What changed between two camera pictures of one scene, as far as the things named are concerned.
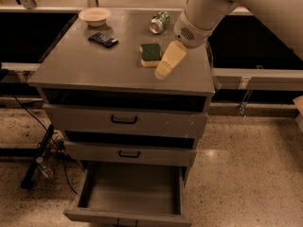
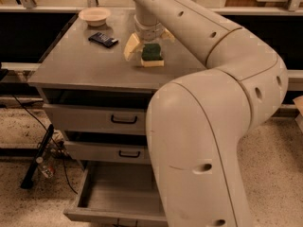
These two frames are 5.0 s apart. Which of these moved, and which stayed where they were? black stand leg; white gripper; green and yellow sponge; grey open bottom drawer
Moved: white gripper
Stayed: green and yellow sponge; grey open bottom drawer; black stand leg
